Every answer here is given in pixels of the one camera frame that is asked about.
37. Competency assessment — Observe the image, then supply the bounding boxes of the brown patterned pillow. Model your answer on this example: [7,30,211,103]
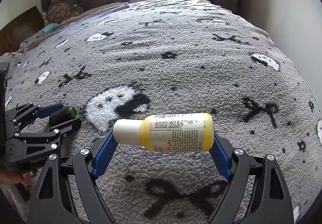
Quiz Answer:
[47,0,84,23]

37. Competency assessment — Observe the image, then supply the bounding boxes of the person's left hand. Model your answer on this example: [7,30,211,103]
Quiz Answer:
[0,168,31,186]

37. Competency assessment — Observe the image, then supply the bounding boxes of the yellow lotion bottle white cap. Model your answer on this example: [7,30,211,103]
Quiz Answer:
[113,113,215,153]

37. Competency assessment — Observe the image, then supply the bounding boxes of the dark wooden headboard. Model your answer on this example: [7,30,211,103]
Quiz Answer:
[0,6,45,55]

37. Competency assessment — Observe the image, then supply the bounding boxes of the grey patterned fleece blanket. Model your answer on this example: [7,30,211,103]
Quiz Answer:
[1,0,321,223]

